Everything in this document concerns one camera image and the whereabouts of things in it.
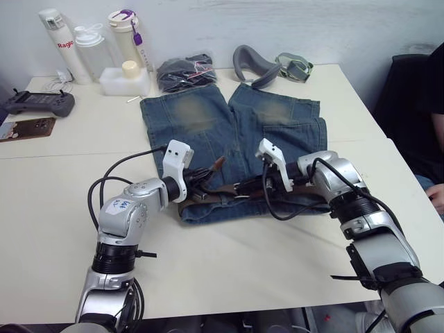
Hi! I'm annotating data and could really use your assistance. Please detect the white thermos with red lettering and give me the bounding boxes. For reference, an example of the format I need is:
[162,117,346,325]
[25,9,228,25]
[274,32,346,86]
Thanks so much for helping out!
[37,8,94,85]

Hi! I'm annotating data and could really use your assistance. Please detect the grey handheld controller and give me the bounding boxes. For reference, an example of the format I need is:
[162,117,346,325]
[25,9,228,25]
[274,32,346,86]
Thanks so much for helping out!
[0,89,76,119]

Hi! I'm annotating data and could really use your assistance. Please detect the white charger cable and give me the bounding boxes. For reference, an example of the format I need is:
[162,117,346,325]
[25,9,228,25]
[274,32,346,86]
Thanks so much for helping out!
[33,68,76,94]

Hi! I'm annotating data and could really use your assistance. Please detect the bagged black clothing bundle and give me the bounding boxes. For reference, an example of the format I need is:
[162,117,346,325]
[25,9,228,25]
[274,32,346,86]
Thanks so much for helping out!
[155,51,219,94]

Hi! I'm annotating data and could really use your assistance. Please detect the white foam block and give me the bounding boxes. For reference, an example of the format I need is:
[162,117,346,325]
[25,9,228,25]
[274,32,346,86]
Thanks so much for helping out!
[99,66,151,96]

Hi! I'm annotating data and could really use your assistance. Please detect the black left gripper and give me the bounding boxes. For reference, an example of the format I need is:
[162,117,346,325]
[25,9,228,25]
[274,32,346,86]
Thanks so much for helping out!
[182,164,219,201]

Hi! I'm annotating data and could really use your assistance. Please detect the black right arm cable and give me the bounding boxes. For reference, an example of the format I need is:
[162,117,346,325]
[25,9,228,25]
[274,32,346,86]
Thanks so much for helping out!
[261,156,417,271]

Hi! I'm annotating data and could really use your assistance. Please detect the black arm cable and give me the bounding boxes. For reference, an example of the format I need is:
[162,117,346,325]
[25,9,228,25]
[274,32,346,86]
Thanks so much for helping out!
[261,156,417,271]
[87,144,171,232]

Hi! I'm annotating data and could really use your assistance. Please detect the clear plastic shaker bottle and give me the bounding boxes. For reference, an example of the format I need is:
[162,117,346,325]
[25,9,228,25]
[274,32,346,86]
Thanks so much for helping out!
[72,23,116,83]

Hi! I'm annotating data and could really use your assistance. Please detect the black chair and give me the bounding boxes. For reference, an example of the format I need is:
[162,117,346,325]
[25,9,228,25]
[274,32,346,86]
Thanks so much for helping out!
[373,53,438,176]

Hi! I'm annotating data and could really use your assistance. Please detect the brown braided belt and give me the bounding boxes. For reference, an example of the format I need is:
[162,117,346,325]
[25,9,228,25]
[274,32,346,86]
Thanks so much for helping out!
[178,155,331,213]

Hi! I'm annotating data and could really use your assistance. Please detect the green grey strap goggles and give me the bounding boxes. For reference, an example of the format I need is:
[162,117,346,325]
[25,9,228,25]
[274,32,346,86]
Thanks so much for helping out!
[275,52,315,83]

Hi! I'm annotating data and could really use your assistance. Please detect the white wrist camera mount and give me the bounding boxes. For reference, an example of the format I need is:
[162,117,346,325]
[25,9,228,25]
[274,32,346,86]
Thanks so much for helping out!
[162,139,195,203]
[255,137,296,193]

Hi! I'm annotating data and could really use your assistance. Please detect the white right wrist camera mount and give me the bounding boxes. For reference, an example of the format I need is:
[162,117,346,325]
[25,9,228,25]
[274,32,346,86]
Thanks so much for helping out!
[255,137,296,193]

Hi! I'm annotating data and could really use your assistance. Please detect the blue denim shorts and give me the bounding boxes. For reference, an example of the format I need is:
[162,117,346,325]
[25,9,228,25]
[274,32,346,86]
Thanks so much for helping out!
[139,83,329,227]

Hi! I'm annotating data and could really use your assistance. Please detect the grey curved neck pillow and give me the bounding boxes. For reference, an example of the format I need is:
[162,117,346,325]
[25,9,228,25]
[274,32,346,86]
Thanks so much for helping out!
[232,44,280,89]

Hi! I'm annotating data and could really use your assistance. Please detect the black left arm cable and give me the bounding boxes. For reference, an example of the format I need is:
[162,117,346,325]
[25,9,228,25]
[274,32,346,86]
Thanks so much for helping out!
[87,144,171,232]

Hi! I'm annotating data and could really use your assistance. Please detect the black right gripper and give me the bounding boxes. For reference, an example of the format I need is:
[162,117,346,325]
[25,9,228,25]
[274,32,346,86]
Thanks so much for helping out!
[236,162,291,200]

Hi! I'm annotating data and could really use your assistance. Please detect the cream round cap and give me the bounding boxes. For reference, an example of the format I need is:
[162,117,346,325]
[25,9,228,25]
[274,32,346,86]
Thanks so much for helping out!
[121,60,143,78]

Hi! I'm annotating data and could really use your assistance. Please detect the person's bare hand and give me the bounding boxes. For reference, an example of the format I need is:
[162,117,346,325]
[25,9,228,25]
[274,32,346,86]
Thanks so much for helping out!
[427,182,444,223]

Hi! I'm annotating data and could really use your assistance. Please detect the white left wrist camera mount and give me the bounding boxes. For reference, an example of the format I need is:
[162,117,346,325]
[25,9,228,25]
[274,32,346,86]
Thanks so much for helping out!
[162,139,195,203]

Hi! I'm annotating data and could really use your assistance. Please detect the brown card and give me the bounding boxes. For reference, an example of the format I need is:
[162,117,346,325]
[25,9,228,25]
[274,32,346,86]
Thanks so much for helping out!
[0,117,57,144]

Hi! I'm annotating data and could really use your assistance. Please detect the cream bottle with purple lid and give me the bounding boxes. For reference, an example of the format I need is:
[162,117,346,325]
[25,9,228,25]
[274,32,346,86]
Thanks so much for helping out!
[106,9,154,73]

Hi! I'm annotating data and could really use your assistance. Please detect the person's blue jeans leg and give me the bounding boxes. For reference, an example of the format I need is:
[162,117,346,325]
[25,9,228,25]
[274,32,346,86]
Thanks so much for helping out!
[413,172,436,191]

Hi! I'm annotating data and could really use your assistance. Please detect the person's black shirt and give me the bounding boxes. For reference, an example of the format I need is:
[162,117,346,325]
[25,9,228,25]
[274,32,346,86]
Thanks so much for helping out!
[414,44,444,117]

